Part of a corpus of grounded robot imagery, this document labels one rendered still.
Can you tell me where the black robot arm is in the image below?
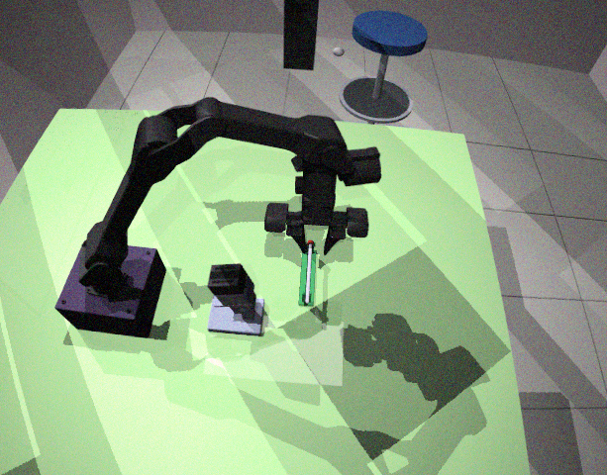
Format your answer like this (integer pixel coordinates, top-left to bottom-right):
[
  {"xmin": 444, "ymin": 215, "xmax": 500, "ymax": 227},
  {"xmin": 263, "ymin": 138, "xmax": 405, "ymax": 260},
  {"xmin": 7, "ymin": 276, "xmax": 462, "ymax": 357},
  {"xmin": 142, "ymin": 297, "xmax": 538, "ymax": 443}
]
[{"xmin": 78, "ymin": 97, "xmax": 382, "ymax": 300}]

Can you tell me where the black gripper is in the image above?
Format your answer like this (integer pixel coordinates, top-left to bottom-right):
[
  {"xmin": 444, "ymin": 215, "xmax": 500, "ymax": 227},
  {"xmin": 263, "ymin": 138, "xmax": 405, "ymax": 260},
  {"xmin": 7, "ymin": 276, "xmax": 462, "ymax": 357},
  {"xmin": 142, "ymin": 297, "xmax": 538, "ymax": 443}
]
[{"xmin": 264, "ymin": 186, "xmax": 369, "ymax": 255}]

